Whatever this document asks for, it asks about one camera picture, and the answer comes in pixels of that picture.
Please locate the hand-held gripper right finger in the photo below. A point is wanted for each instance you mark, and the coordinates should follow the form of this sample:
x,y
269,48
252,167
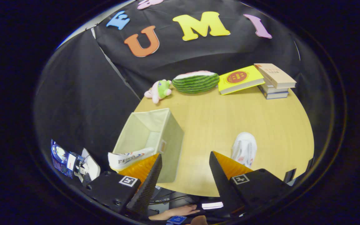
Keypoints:
x,y
222,184

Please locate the beige fabric storage box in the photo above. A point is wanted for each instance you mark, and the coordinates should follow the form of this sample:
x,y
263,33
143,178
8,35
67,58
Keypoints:
x,y
173,147

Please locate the watermelon slice plush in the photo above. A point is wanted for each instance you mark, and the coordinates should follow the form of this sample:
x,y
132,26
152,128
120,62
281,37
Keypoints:
x,y
195,82

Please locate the pink green plush toy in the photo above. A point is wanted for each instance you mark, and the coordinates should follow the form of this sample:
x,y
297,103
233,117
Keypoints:
x,y
161,89

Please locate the white paper sheets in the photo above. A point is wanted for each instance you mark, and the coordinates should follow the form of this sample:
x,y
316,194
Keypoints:
x,y
90,165

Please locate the small lit white screen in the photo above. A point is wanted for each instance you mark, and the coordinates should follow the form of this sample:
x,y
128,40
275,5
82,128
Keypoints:
x,y
212,205

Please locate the black upright panel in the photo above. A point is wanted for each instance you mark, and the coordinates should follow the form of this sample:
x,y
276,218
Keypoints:
x,y
290,175

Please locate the blue card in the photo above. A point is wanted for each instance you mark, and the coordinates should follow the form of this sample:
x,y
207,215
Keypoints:
x,y
176,219

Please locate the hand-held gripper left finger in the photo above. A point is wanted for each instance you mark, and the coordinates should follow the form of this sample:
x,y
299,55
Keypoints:
x,y
147,190

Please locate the white shoe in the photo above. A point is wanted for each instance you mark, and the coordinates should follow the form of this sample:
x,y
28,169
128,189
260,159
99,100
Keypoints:
x,y
245,147
126,160

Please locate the yellow book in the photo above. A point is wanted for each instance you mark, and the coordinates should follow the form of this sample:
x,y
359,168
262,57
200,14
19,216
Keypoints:
x,y
239,79

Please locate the dark grey book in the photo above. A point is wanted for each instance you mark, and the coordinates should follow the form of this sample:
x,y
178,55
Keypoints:
x,y
275,95

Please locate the lit computer screen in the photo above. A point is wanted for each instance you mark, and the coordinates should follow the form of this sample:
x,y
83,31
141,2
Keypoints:
x,y
62,157

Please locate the white book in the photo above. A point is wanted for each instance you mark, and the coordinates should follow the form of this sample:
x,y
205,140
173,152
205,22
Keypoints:
x,y
273,89

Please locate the beige book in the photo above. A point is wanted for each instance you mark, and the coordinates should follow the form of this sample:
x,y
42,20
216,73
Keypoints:
x,y
275,75

